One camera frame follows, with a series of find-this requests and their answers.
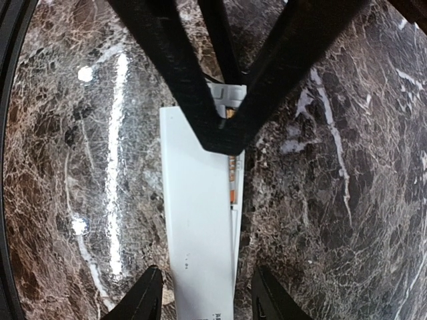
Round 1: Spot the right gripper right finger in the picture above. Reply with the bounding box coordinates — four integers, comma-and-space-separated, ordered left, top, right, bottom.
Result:
251, 265, 312, 320

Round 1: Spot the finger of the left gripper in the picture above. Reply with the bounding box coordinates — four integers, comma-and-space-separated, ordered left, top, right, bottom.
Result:
111, 1, 364, 155
197, 0, 243, 85

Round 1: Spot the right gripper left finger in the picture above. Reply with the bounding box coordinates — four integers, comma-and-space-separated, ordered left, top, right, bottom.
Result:
101, 265, 163, 320

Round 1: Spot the white battery cover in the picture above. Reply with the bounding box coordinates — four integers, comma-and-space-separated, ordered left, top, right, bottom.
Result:
160, 107, 234, 319

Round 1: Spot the white remote control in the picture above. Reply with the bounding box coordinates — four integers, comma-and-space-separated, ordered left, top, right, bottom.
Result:
207, 82, 247, 289

